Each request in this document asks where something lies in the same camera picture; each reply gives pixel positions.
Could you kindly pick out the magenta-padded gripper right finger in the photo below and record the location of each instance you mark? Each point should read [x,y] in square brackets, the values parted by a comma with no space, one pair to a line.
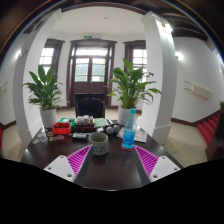
[161,166]

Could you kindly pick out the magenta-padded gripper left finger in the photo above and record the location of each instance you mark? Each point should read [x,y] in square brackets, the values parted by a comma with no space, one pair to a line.
[61,166]

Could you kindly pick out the clear blue drink bottle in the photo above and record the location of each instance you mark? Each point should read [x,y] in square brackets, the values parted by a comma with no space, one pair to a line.
[129,133]

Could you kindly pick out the flat black device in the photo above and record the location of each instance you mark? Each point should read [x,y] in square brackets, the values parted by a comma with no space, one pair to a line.
[80,136]

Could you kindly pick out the red plastic box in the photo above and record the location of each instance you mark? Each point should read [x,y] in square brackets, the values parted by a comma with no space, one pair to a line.
[61,129]

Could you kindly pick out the flat round red coaster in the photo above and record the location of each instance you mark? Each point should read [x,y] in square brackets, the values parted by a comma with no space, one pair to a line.
[126,150]

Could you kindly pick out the grey patterned ceramic mug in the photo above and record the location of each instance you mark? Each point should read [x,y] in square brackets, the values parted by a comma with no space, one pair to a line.
[99,145]

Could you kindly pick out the brown tray with small jars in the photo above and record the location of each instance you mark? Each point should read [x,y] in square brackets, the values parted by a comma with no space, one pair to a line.
[85,126]

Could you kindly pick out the green box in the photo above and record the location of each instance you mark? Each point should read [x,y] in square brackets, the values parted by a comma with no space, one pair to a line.
[66,120]

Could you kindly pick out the green plant in white pot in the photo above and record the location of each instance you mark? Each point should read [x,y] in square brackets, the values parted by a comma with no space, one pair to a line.
[124,115]
[48,118]

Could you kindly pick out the light green pad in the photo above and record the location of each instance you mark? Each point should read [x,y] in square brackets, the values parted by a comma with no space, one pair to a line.
[100,122]

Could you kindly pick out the grey ball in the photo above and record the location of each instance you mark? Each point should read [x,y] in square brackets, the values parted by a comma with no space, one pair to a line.
[116,128]
[109,130]

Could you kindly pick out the red carpeted staircase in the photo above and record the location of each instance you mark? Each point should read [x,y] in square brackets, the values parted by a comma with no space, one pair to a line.
[208,128]

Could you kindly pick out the black chair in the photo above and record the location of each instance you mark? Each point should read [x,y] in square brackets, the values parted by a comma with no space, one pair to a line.
[90,106]

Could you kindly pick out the dark wooden double door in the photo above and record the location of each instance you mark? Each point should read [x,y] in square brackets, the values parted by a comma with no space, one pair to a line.
[90,83]

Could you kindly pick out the green exit sign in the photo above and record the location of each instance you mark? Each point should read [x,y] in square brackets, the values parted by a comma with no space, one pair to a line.
[87,36]

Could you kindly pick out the white wall radiator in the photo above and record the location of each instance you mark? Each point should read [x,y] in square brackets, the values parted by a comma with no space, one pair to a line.
[3,89]
[200,90]

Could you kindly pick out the glowing wall lamp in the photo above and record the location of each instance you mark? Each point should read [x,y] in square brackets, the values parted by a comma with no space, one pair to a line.
[179,55]
[17,54]

